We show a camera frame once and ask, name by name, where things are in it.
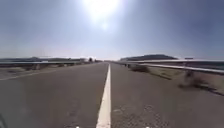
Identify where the dry bush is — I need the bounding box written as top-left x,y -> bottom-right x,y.
178,70 -> 214,91
130,64 -> 151,74

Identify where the dark distant hill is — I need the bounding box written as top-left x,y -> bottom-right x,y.
119,54 -> 179,62

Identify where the grey asphalt road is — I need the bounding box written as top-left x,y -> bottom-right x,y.
0,61 -> 224,128

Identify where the white painted road line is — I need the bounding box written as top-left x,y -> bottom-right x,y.
95,63 -> 112,128

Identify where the metal guardrail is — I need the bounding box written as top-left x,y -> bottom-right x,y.
0,59 -> 88,71
114,58 -> 224,88

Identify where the dry dirt verge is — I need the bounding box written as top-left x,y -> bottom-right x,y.
128,64 -> 224,96
0,63 -> 86,80

